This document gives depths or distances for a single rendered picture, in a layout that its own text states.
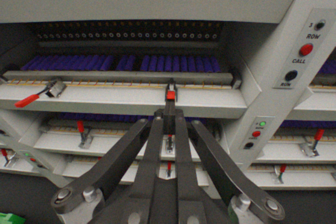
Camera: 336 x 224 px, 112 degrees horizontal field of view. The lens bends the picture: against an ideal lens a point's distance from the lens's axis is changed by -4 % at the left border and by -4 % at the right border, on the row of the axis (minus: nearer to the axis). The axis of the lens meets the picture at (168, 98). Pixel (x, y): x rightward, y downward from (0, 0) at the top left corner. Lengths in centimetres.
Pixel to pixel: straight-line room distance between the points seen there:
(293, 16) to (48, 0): 35
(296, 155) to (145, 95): 49
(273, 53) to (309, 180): 64
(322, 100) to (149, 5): 41
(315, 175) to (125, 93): 81
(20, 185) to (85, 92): 77
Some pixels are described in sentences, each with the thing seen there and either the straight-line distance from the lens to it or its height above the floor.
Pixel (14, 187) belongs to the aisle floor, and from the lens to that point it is 105.
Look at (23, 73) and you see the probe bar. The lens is 46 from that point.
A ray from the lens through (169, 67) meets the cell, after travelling 31.
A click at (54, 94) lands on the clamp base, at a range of 36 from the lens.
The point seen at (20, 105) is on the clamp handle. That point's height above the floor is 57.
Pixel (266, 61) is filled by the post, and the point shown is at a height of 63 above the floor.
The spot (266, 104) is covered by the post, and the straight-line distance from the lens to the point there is 31.
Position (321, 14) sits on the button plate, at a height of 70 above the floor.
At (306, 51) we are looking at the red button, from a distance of 28.
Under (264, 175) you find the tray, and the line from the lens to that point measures 70.
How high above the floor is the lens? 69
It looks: 34 degrees down
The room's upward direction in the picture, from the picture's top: 1 degrees clockwise
